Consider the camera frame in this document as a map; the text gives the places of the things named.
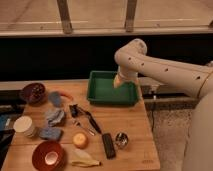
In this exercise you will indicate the red bowl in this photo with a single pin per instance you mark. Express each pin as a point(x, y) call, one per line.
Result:
point(40, 154)

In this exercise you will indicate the grey-blue towel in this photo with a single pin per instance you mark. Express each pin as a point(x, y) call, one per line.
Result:
point(54, 116)

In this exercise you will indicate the green plastic tray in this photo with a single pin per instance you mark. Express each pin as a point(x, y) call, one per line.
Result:
point(101, 90)

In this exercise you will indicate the yellow round fruit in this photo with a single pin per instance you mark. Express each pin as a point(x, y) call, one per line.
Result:
point(80, 140)

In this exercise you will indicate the metal spoon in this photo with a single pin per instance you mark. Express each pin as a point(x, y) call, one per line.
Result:
point(77, 123)

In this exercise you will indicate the blue oval brush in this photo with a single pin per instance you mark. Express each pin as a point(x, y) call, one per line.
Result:
point(55, 99)

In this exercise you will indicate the small metal cup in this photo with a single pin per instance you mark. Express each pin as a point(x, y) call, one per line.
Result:
point(121, 140)

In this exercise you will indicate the black handled utensil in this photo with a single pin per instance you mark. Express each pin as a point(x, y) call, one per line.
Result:
point(91, 120)

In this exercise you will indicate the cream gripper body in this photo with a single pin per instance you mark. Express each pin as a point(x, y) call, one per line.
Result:
point(123, 77)

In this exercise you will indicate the small white cup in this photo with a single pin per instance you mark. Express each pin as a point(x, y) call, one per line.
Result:
point(51, 158)

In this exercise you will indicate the blue sponge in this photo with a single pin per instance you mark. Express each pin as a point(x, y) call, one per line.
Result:
point(50, 133)

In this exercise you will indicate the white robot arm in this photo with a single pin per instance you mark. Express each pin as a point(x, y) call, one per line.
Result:
point(193, 80)

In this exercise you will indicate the dark purple plastic cup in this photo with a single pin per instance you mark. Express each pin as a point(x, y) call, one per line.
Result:
point(33, 93)

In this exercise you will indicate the black remote control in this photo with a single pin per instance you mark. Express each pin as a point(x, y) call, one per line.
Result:
point(108, 145)

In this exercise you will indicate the orange carrot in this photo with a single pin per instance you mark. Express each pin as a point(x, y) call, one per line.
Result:
point(67, 95)

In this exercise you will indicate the black small clip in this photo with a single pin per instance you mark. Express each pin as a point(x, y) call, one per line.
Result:
point(74, 111)

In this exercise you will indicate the white lidded container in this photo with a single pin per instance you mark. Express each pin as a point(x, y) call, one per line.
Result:
point(25, 126)

